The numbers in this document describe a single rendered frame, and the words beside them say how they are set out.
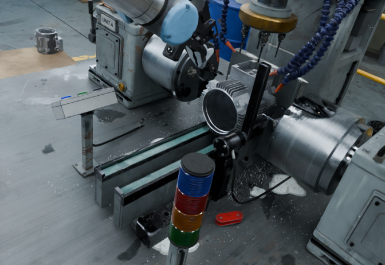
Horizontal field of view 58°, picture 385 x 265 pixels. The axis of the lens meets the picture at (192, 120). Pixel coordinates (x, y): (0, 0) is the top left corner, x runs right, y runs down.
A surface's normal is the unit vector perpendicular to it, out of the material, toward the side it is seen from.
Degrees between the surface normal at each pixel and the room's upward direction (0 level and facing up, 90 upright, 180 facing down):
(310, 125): 43
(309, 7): 90
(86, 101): 57
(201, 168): 0
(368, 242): 90
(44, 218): 0
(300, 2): 90
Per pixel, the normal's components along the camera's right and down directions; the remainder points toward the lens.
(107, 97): 0.66, -0.04
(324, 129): -0.33, -0.46
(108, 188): 0.68, 0.48
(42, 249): 0.15, -0.83
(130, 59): -0.71, 0.28
